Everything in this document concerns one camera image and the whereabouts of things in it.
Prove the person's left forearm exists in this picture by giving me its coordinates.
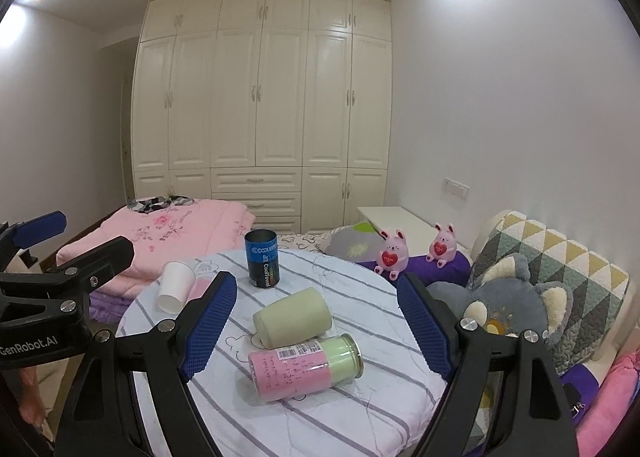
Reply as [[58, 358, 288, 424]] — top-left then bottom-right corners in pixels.
[[17, 367, 48, 430]]

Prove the light green towel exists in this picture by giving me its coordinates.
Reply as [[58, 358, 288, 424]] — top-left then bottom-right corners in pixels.
[[252, 287, 333, 349]]

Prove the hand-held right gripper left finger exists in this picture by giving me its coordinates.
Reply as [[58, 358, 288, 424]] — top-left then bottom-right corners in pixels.
[[52, 271, 238, 457]]

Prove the dark blue tin can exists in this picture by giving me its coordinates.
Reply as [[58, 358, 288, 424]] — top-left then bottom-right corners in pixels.
[[244, 229, 282, 288]]

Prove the white wardrobe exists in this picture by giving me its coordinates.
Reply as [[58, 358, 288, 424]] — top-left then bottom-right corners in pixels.
[[131, 0, 393, 235]]

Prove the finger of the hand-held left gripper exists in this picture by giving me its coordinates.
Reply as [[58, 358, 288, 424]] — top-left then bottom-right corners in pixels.
[[0, 210, 68, 269], [0, 235, 136, 319]]

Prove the white paper cup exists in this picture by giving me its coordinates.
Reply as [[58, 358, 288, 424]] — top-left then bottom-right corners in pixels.
[[156, 261, 197, 314]]

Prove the heart print bed sheet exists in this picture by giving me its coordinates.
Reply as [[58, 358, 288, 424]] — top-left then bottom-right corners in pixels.
[[277, 232, 341, 253]]

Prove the black and white checkered cloth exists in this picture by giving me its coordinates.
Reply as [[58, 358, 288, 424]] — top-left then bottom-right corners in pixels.
[[127, 194, 196, 214]]

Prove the white nightstand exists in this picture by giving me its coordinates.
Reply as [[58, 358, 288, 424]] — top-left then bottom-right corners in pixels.
[[357, 206, 433, 258]]

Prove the triangle pattern quilted cover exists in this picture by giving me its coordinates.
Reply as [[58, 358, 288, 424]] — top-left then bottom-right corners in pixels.
[[467, 211, 631, 375]]

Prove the grey koala plush cushion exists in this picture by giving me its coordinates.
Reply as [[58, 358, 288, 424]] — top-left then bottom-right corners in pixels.
[[427, 253, 574, 350]]

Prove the striped white cloth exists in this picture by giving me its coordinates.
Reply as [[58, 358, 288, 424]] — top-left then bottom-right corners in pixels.
[[115, 248, 451, 457]]

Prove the pink floral quilt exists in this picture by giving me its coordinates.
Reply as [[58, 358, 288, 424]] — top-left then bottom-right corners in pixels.
[[57, 197, 256, 298]]

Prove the pink and green tin can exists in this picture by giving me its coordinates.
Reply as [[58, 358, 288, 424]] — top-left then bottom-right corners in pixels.
[[248, 334, 364, 405]]

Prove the grey pillow with sun print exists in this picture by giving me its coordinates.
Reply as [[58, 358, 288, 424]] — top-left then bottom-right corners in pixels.
[[325, 222, 386, 263]]

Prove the pink bunny plush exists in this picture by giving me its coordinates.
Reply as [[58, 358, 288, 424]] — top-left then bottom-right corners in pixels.
[[376, 228, 412, 280], [426, 223, 458, 267]]

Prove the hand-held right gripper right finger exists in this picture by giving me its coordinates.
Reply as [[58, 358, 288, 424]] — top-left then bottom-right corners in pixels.
[[396, 273, 578, 457]]

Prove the pink fleece cloth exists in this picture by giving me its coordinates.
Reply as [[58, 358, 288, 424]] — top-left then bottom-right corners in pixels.
[[575, 354, 640, 453]]

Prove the purple bed sheet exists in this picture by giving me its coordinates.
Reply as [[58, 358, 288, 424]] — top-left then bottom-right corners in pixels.
[[90, 287, 146, 325]]

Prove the white wall switch panel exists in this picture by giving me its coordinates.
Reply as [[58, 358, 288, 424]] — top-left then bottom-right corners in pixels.
[[442, 178, 470, 199]]

